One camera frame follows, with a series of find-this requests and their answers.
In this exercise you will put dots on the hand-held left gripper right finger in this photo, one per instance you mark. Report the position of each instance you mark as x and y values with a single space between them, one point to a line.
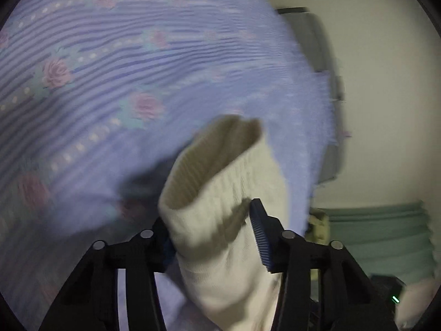
263 238

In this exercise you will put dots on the grey bed headboard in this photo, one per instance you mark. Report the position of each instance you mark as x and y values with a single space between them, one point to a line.
324 58

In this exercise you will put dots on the green curtain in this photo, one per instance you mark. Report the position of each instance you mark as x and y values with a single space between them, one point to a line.
379 234

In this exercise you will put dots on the olive green garment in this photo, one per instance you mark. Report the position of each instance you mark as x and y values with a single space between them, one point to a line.
318 227

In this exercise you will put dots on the beige curtain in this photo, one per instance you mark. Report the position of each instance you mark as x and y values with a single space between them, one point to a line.
417 300

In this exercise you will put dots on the cream white sock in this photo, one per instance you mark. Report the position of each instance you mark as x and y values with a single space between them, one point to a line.
213 213

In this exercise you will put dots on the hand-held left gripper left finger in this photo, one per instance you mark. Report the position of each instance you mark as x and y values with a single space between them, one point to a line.
151 248

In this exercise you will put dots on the purple floral striped duvet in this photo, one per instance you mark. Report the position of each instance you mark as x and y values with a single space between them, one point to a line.
103 110

